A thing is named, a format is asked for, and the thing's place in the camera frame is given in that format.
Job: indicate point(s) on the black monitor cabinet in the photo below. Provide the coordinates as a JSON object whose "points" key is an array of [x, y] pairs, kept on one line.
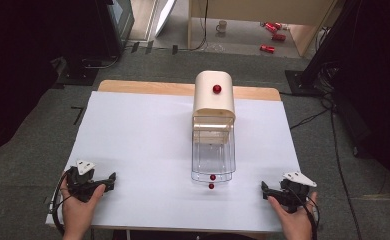
{"points": [[116, 23]]}

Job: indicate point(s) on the cream drawer cabinet red knob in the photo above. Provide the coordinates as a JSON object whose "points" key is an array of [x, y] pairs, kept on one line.
{"points": [[209, 96]]}

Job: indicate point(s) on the white table cover sheet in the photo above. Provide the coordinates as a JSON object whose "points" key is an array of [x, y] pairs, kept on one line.
{"points": [[143, 150]]}

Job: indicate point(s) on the light wooden shelf unit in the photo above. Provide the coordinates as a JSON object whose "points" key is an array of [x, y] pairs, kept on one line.
{"points": [[249, 10]]}

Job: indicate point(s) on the dark curtain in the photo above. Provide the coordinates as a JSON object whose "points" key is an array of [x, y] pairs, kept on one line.
{"points": [[13, 66], [383, 83]]}

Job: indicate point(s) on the red can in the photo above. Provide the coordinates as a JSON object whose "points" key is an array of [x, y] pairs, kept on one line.
{"points": [[267, 49], [278, 25], [270, 27], [278, 37]]}

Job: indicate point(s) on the beige mug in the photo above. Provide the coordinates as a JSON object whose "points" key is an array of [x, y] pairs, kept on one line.
{"points": [[221, 26]]}

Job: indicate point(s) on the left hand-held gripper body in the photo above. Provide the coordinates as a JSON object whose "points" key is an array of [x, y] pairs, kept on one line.
{"points": [[80, 182]]}

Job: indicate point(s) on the wooden table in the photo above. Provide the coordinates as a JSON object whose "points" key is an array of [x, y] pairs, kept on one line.
{"points": [[149, 88]]}

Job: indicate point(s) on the black stand base plate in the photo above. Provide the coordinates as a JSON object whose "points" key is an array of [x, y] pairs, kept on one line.
{"points": [[78, 71]]}

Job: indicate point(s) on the person's right hand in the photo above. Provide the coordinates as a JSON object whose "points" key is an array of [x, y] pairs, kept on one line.
{"points": [[294, 223]]}

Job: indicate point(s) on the person's left hand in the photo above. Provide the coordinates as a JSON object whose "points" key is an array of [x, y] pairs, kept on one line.
{"points": [[78, 213]]}

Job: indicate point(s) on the black metal stand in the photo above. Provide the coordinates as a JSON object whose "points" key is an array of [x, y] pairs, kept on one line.
{"points": [[319, 50]]}

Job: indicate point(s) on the white leaning board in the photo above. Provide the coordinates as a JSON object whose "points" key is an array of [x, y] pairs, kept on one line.
{"points": [[164, 13]]}

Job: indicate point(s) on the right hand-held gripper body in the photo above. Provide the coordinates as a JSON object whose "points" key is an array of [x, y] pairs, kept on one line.
{"points": [[294, 193]]}

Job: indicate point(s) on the clear plastic drawer red knob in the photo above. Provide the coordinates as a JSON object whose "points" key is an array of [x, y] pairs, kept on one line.
{"points": [[213, 160]]}

